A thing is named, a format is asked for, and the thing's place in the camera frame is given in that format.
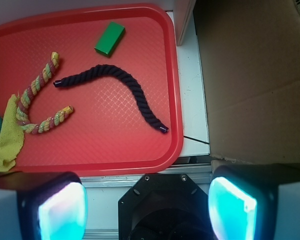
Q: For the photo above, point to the red plastic tray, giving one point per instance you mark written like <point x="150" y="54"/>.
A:
<point x="106" y="133"/>

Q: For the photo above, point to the brown cardboard box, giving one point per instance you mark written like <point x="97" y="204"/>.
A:
<point x="250" y="58"/>

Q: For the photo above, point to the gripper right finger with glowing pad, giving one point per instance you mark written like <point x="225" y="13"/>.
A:
<point x="255" y="202"/>

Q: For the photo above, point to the green rectangular block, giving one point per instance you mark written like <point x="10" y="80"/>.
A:
<point x="110" y="39"/>

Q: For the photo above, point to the black octagonal mount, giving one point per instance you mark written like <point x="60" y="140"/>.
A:
<point x="164" y="207"/>

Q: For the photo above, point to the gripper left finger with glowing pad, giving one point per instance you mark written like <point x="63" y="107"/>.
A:
<point x="42" y="206"/>

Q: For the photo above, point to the yellow cloth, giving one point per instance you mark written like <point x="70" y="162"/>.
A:
<point x="11" y="136"/>

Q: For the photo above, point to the white board panel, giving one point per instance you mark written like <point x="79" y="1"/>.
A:
<point x="182" y="12"/>

